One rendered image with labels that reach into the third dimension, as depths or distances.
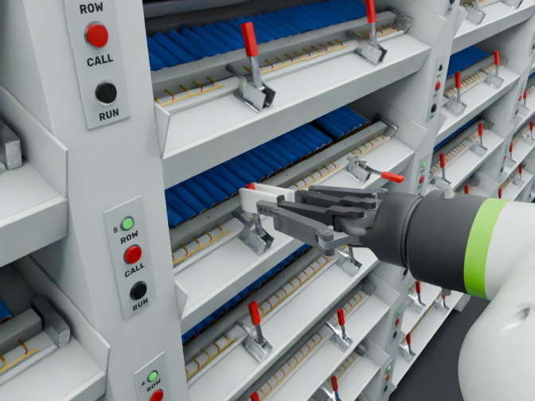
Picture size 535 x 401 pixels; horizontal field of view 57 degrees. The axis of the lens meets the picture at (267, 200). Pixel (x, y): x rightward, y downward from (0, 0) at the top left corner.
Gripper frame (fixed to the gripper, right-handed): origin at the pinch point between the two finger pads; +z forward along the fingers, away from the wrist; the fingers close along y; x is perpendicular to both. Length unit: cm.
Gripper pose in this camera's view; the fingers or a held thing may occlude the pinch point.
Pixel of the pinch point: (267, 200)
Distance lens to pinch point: 62.2
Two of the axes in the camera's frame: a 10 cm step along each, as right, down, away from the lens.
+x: -1.3, -9.1, -3.9
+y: 6.4, -3.8, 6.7
